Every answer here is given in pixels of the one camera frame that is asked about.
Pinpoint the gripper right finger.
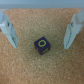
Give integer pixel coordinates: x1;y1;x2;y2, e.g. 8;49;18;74
63;7;84;51

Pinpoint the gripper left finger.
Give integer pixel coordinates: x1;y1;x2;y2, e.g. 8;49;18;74
0;9;19;50

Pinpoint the purple block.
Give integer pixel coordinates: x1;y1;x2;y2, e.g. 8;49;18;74
33;37;52;56

